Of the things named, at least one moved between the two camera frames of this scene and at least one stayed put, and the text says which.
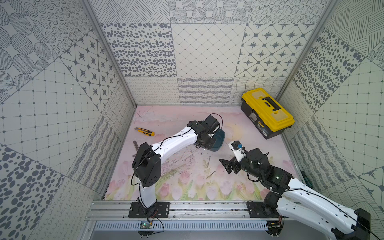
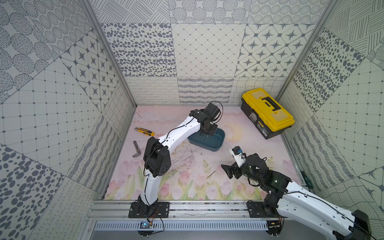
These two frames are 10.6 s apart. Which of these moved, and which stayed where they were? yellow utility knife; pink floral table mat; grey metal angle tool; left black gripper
Moved: left black gripper
Stayed: pink floral table mat; yellow utility knife; grey metal angle tool
